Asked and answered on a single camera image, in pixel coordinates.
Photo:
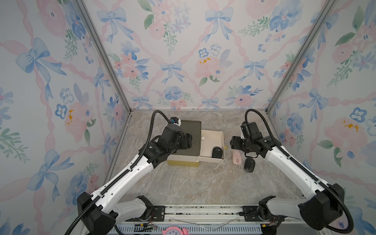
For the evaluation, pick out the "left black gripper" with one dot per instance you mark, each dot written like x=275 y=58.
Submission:
x=187 y=140

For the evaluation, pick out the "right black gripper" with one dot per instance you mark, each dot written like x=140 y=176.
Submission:
x=235 y=142

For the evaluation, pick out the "three-drawer storage cabinet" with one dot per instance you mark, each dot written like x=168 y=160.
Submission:
x=187 y=157

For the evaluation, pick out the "pink computer mouse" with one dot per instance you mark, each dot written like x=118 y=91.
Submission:
x=236 y=157

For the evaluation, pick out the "black Lecoo mouse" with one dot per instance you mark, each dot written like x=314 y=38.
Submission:
x=249 y=165

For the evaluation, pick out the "cream drawer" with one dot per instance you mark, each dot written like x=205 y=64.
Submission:
x=209 y=141

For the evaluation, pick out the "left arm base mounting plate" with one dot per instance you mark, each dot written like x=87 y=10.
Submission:
x=154 y=213

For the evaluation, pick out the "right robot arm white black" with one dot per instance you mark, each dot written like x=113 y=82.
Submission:
x=322 y=201

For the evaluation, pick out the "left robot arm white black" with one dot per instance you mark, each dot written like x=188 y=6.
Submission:
x=101 y=210

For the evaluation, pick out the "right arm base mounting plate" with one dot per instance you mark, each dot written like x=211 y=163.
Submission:
x=254 y=214

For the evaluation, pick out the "pink alarm clock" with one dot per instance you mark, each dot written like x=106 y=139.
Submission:
x=175 y=231

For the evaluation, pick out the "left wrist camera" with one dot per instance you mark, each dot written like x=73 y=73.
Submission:
x=176 y=121

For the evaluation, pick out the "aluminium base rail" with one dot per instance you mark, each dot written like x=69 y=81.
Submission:
x=205 y=213

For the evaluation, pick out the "right aluminium corner post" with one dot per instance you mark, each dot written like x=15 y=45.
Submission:
x=303 y=50

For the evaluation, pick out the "aluminium corner post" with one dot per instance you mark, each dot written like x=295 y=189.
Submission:
x=93 y=33
x=303 y=50

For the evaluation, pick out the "left aluminium corner post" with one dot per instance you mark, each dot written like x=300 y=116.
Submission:
x=93 y=33

